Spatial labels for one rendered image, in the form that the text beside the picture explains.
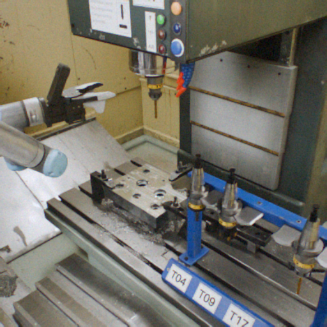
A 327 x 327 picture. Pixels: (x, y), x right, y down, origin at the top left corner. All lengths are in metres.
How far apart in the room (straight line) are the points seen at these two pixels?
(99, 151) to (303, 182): 1.16
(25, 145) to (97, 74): 1.44
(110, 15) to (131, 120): 1.69
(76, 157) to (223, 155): 0.85
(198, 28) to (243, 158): 0.94
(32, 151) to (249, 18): 0.62
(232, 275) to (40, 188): 1.14
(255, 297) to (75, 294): 0.64
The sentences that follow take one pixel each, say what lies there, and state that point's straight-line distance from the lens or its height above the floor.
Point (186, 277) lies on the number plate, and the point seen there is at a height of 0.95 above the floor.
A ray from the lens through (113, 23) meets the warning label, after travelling 1.05.
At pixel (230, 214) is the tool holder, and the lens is 1.04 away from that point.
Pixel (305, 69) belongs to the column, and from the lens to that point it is 1.51.
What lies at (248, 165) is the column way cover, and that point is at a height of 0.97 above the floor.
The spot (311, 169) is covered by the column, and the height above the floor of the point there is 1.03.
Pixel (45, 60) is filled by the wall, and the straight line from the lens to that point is 2.22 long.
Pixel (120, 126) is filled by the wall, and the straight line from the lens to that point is 2.64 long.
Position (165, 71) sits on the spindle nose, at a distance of 1.21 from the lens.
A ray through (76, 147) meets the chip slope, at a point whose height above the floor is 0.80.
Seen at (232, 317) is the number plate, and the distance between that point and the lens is 1.17.
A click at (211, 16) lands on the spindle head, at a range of 0.92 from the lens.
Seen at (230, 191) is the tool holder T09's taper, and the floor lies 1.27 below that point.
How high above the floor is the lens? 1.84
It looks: 31 degrees down
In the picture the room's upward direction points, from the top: 2 degrees counter-clockwise
